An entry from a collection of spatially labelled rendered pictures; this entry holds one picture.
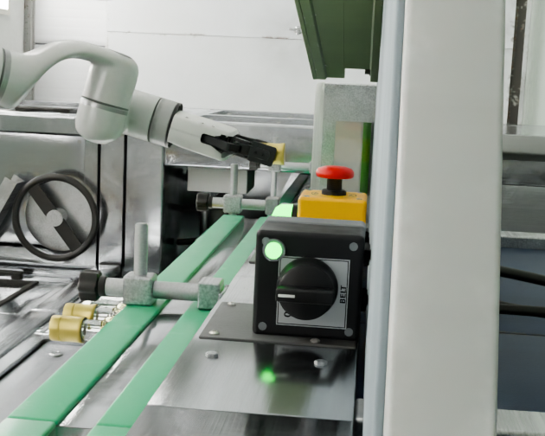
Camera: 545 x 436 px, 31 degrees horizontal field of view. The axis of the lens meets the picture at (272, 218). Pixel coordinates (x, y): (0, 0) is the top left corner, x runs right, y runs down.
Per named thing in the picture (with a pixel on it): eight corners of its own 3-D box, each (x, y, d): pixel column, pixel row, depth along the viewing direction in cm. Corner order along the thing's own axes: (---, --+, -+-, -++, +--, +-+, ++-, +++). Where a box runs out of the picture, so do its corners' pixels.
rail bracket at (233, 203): (276, 274, 151) (196, 269, 152) (281, 165, 148) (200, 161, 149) (274, 278, 148) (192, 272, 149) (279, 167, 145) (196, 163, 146)
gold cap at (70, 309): (99, 324, 139) (69, 323, 139) (99, 300, 138) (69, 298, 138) (92, 333, 135) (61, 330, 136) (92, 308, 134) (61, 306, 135)
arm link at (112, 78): (-7, 108, 140) (128, 143, 151) (17, 20, 139) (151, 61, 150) (-19, 100, 147) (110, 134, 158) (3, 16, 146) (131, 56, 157)
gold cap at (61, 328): (84, 347, 131) (52, 345, 132) (89, 323, 133) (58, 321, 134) (79, 336, 128) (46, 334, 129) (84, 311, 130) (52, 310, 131)
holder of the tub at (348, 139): (366, 247, 167) (321, 244, 168) (376, 85, 163) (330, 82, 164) (366, 266, 151) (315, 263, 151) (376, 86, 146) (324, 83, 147)
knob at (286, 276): (336, 318, 72) (334, 330, 69) (275, 314, 73) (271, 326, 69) (339, 259, 72) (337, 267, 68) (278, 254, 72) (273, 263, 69)
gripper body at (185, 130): (167, 143, 165) (231, 162, 164) (154, 148, 155) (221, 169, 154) (179, 99, 164) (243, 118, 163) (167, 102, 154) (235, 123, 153)
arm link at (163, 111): (157, 139, 165) (172, 144, 165) (144, 144, 156) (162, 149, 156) (169, 96, 164) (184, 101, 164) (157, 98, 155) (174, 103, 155)
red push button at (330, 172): (315, 195, 106) (317, 163, 105) (353, 196, 105) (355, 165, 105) (313, 199, 102) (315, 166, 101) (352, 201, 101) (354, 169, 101)
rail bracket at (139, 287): (228, 304, 91) (86, 294, 92) (231, 225, 90) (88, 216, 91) (221, 314, 87) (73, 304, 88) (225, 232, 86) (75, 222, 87)
